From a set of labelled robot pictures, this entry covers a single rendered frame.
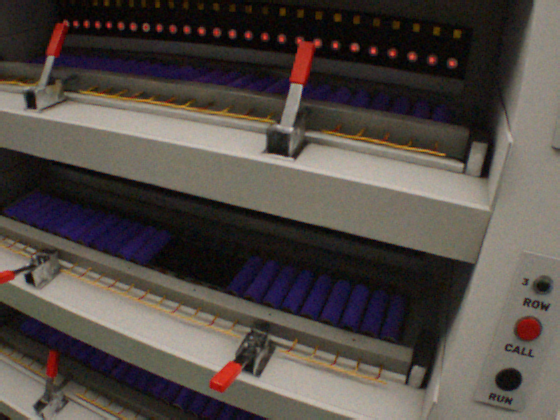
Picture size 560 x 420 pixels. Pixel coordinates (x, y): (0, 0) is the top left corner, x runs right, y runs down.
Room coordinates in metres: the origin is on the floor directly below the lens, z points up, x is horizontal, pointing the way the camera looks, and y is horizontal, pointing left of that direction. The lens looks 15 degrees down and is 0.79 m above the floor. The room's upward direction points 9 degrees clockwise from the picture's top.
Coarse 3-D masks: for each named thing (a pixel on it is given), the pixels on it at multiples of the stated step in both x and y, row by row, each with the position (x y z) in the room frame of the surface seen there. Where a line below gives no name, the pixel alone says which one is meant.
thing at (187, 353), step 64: (0, 192) 0.57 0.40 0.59; (128, 192) 0.58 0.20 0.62; (0, 256) 0.47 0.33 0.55; (384, 256) 0.47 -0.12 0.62; (64, 320) 0.41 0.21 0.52; (128, 320) 0.39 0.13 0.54; (192, 384) 0.36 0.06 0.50; (256, 384) 0.33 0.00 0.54; (320, 384) 0.34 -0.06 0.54; (384, 384) 0.34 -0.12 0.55
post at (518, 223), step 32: (512, 0) 0.43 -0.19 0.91; (544, 0) 0.28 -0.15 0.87; (512, 32) 0.39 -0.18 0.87; (544, 32) 0.28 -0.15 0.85; (512, 64) 0.35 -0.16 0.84; (544, 64) 0.28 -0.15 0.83; (512, 96) 0.32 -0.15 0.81; (544, 96) 0.28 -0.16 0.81; (512, 128) 0.29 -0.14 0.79; (544, 128) 0.28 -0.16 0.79; (512, 160) 0.28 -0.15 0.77; (544, 160) 0.28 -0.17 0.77; (512, 192) 0.28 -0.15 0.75; (544, 192) 0.28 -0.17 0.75; (512, 224) 0.28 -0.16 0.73; (544, 224) 0.28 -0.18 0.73; (480, 256) 0.29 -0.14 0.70; (512, 256) 0.28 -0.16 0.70; (480, 288) 0.28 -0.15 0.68; (448, 320) 0.35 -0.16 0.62; (480, 320) 0.28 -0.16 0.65; (448, 352) 0.30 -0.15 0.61; (480, 352) 0.28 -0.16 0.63; (448, 384) 0.28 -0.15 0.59; (544, 384) 0.26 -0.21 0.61; (448, 416) 0.28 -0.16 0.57; (480, 416) 0.27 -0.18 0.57; (512, 416) 0.27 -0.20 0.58; (544, 416) 0.26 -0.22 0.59
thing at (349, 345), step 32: (0, 224) 0.49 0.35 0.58; (64, 256) 0.46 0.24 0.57; (96, 256) 0.45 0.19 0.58; (128, 288) 0.42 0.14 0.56; (160, 288) 0.42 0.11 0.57; (192, 288) 0.41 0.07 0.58; (192, 320) 0.39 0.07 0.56; (256, 320) 0.38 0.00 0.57; (288, 320) 0.38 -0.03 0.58; (288, 352) 0.36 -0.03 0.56; (352, 352) 0.36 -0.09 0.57; (384, 352) 0.35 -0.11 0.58
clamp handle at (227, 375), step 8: (248, 344) 0.35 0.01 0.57; (256, 344) 0.35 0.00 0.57; (240, 352) 0.34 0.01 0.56; (248, 352) 0.34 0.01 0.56; (232, 360) 0.32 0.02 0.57; (240, 360) 0.32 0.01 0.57; (248, 360) 0.33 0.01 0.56; (224, 368) 0.30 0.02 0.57; (232, 368) 0.31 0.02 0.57; (240, 368) 0.31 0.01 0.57; (216, 376) 0.29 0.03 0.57; (224, 376) 0.29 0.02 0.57; (232, 376) 0.30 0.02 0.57; (216, 384) 0.28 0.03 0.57; (224, 384) 0.28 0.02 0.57
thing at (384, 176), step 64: (64, 0) 0.61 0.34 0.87; (128, 0) 0.57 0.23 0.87; (192, 0) 0.55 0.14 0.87; (0, 64) 0.52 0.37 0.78; (64, 64) 0.54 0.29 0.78; (128, 64) 0.54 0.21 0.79; (192, 64) 0.54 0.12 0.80; (256, 64) 0.53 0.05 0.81; (320, 64) 0.51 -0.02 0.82; (384, 64) 0.49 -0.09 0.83; (448, 64) 0.47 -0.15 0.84; (0, 128) 0.44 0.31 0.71; (64, 128) 0.40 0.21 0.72; (128, 128) 0.39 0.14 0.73; (192, 128) 0.39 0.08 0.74; (256, 128) 0.39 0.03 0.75; (320, 128) 0.40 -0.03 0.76; (384, 128) 0.38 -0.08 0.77; (448, 128) 0.36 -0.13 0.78; (192, 192) 0.37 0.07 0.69; (256, 192) 0.35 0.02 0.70; (320, 192) 0.33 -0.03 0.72; (384, 192) 0.31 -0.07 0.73; (448, 192) 0.31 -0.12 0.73; (448, 256) 0.30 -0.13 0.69
